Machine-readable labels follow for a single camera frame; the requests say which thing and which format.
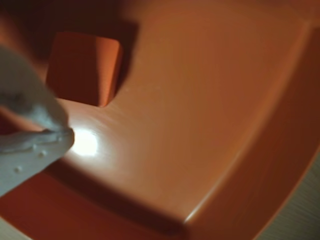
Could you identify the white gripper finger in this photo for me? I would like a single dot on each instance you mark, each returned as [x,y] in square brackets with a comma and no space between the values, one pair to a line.
[27,157]
[27,90]

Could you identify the orange wooden cube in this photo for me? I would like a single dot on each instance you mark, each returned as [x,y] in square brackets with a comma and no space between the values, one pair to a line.
[80,70]

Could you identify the orange plastic box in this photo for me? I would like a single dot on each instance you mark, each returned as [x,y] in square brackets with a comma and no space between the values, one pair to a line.
[200,100]

